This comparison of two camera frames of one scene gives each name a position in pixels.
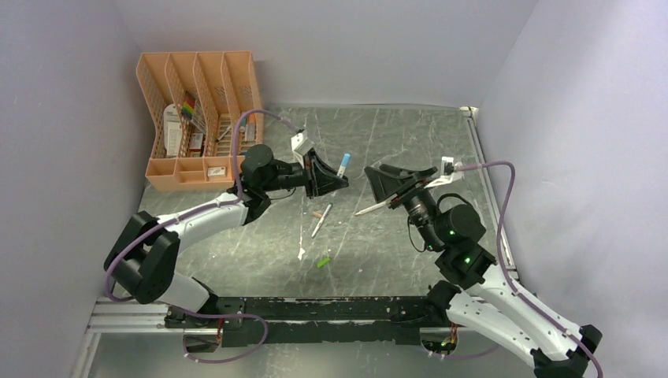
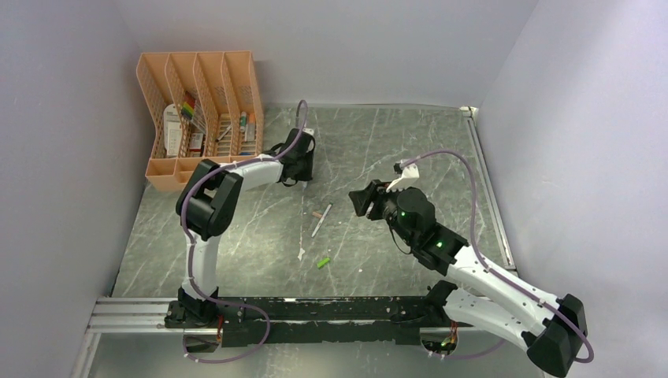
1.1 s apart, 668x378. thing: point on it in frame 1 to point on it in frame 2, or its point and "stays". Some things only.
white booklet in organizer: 172,129 stays
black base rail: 289,321 stays
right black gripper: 384,184 to 362,198
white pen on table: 321,219 stays
